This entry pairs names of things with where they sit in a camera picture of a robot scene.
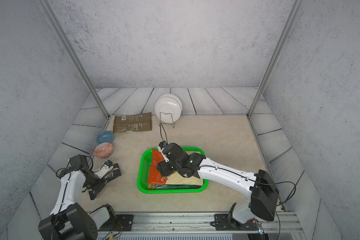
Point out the cassava chips bag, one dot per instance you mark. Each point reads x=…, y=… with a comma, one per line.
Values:
x=174, y=179

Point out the white plate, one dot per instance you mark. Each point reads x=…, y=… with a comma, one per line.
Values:
x=169, y=103

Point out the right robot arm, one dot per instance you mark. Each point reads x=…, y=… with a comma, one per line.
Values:
x=259, y=187

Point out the blue bowl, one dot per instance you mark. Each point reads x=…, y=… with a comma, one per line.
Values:
x=105, y=137

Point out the metal corner post left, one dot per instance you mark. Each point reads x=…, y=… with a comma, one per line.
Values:
x=58, y=30

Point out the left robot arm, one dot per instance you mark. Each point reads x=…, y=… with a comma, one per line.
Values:
x=68, y=220

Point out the olive brown Lerna bag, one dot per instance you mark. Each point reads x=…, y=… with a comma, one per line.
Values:
x=133, y=123

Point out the metal corner post right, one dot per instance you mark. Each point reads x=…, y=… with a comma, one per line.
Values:
x=276, y=54

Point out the red patterned bowl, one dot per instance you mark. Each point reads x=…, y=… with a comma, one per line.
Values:
x=103, y=150

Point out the black snack bag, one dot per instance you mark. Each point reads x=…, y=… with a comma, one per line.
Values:
x=96, y=188

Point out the wire plate stand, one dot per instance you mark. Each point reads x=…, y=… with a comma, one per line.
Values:
x=167, y=118

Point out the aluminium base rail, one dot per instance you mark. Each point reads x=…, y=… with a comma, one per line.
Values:
x=203, y=226

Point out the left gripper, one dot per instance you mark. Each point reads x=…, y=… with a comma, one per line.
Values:
x=104, y=177

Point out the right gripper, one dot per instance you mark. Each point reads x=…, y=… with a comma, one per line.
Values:
x=162, y=170

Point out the metal corner post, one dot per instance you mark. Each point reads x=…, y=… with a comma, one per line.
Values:
x=58, y=30
x=276, y=54

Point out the green Real chips bag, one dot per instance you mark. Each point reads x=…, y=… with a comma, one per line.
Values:
x=153, y=187

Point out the green plastic basket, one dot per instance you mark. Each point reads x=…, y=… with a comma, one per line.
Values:
x=145, y=164

